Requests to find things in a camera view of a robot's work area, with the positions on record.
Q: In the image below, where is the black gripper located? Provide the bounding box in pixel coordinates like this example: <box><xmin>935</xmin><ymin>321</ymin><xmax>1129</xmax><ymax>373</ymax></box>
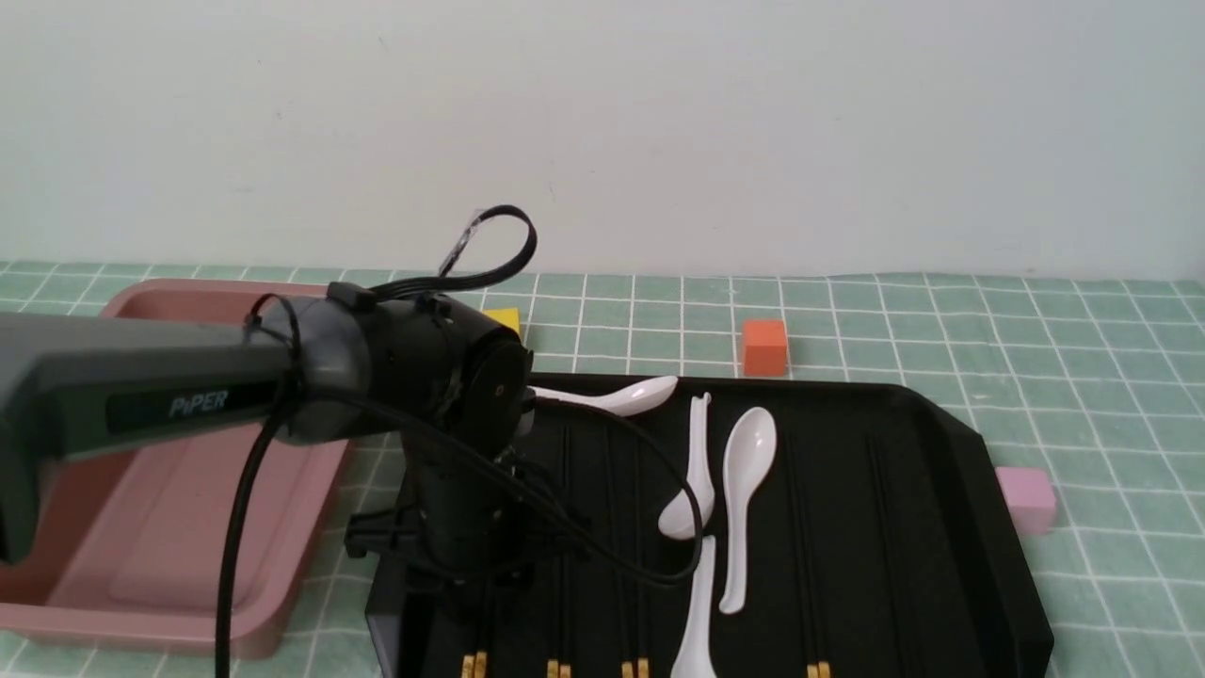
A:
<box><xmin>343</xmin><ymin>435</ymin><xmax>589</xmax><ymax>592</ymax></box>

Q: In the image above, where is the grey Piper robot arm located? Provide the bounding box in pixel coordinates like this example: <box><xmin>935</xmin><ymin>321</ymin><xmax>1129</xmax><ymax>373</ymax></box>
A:
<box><xmin>2</xmin><ymin>282</ymin><xmax>584</xmax><ymax>580</ymax></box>

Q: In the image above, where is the black chopstick gold tip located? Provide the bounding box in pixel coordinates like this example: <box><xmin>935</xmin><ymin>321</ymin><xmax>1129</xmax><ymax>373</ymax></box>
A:
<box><xmin>545</xmin><ymin>428</ymin><xmax>571</xmax><ymax>677</ymax></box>
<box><xmin>458</xmin><ymin>585</ymin><xmax>488</xmax><ymax>677</ymax></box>
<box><xmin>783</xmin><ymin>435</ymin><xmax>819</xmax><ymax>677</ymax></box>
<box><xmin>556</xmin><ymin>428</ymin><xmax>574</xmax><ymax>677</ymax></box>
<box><xmin>630</xmin><ymin>440</ymin><xmax>649</xmax><ymax>677</ymax></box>
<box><xmin>603</xmin><ymin>430</ymin><xmax>635</xmax><ymax>678</ymax></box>
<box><xmin>795</xmin><ymin>452</ymin><xmax>831</xmax><ymax>677</ymax></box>
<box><xmin>462</xmin><ymin>582</ymin><xmax>495</xmax><ymax>678</ymax></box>

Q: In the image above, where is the yellow cube block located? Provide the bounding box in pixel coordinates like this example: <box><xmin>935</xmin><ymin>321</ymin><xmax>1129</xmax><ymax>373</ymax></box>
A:
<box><xmin>482</xmin><ymin>306</ymin><xmax>522</xmax><ymax>335</ymax></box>

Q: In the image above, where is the white spoon top horizontal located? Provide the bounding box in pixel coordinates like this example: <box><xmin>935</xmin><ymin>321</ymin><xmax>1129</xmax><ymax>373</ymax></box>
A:
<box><xmin>534</xmin><ymin>375</ymin><xmax>678</xmax><ymax>417</ymax></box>

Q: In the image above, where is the white spoon middle left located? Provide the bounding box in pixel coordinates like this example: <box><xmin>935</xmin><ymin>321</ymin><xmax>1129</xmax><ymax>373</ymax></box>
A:
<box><xmin>658</xmin><ymin>393</ymin><xmax>715</xmax><ymax>541</ymax></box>

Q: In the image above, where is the white spoon bottom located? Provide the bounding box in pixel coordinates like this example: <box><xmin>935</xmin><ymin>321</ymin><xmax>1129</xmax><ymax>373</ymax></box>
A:
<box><xmin>670</xmin><ymin>536</ymin><xmax>717</xmax><ymax>678</ymax></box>

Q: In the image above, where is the white spoon middle right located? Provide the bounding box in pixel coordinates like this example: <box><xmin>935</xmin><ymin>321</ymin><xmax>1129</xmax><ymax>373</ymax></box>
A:
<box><xmin>719</xmin><ymin>407</ymin><xmax>778</xmax><ymax>615</ymax></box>

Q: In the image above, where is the orange cube block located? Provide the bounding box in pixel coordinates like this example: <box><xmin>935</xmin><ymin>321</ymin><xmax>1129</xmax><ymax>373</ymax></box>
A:
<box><xmin>740</xmin><ymin>318</ymin><xmax>789</xmax><ymax>379</ymax></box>

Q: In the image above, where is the pink plastic bin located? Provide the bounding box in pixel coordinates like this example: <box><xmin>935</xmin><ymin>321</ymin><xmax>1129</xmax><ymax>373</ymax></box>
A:
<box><xmin>0</xmin><ymin>279</ymin><xmax>355</xmax><ymax>658</ymax></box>

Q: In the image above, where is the black plastic tray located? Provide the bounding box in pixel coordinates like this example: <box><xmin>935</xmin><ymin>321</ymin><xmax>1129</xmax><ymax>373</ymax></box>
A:
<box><xmin>365</xmin><ymin>378</ymin><xmax>1054</xmax><ymax>677</ymax></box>

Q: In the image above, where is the pink cube block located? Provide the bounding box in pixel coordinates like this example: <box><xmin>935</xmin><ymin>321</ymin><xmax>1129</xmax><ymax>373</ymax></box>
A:
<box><xmin>995</xmin><ymin>466</ymin><xmax>1058</xmax><ymax>536</ymax></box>

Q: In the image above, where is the green checkered tablecloth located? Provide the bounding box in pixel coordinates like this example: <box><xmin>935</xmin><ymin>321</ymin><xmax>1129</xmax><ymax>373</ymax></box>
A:
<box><xmin>0</xmin><ymin>263</ymin><xmax>1205</xmax><ymax>678</ymax></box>

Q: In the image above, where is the black cable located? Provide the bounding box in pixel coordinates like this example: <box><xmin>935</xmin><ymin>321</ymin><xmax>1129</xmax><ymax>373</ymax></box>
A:
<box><xmin>214</xmin><ymin>204</ymin><xmax>705</xmax><ymax>678</ymax></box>

